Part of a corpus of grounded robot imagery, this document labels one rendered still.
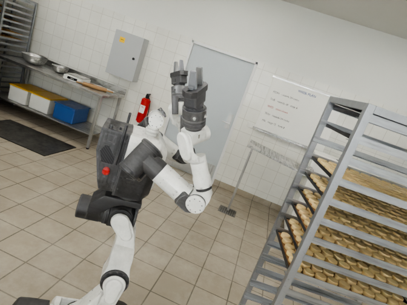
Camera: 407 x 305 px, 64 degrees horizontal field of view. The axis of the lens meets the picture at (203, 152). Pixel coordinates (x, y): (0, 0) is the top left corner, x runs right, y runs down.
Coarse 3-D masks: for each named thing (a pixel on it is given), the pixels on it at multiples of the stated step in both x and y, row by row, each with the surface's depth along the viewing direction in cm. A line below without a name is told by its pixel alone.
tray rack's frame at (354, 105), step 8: (336, 104) 164; (344, 104) 142; (352, 104) 133; (360, 104) 126; (360, 112) 163; (376, 112) 119; (384, 112) 119; (392, 112) 119; (392, 120) 120; (400, 120) 119
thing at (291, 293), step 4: (288, 292) 142; (292, 292) 142; (296, 292) 142; (292, 296) 143; (296, 296) 143; (300, 296) 142; (304, 296) 142; (308, 296) 142; (304, 300) 143; (308, 300) 143; (312, 300) 142; (316, 300) 142; (320, 300) 142; (316, 304) 143; (320, 304) 142; (324, 304) 142; (328, 304) 142; (332, 304) 142
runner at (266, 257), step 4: (264, 256) 185; (268, 256) 185; (272, 256) 185; (264, 260) 183; (268, 260) 184; (272, 260) 185; (276, 260) 185; (280, 260) 185; (276, 264) 183; (280, 264) 184; (284, 264) 185
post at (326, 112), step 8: (328, 112) 165; (320, 120) 166; (320, 128) 167; (312, 144) 169; (312, 152) 170; (304, 160) 171; (296, 176) 174; (288, 192) 177; (280, 224) 180; (272, 232) 182; (264, 248) 185; (256, 264) 189; (248, 288) 191
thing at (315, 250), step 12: (300, 228) 166; (300, 240) 153; (312, 252) 143; (324, 252) 148; (336, 252) 153; (336, 264) 142; (348, 264) 144; (360, 264) 148; (372, 264) 153; (372, 276) 141; (384, 276) 148; (396, 276) 149
